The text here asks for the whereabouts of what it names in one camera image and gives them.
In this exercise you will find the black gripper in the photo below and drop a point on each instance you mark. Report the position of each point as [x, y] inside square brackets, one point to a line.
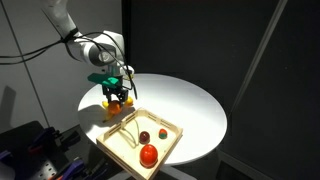
[115, 90]

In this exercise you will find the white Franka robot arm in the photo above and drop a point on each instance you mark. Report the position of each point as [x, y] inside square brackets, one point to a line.
[90, 50]

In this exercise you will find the wooden crate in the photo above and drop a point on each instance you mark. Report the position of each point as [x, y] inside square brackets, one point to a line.
[116, 146]

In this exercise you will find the dark purple plum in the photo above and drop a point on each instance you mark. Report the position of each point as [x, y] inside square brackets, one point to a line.
[144, 137]

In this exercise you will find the red toy strawberry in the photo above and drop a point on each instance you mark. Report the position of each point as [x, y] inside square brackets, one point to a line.
[162, 133]

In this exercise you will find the red tomato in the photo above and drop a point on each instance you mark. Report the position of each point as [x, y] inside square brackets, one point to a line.
[148, 155]

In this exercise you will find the purple black clamp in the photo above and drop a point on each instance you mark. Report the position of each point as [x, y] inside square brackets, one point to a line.
[50, 136]
[71, 166]

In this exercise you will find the perforated metal board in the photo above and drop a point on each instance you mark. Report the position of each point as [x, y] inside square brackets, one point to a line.
[45, 171]

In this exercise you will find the grey diagonal pole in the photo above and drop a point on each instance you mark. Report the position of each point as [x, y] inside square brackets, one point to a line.
[258, 53]

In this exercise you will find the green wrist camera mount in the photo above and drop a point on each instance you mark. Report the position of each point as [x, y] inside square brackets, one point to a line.
[103, 80]

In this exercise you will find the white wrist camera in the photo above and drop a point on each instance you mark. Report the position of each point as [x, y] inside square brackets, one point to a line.
[128, 71]

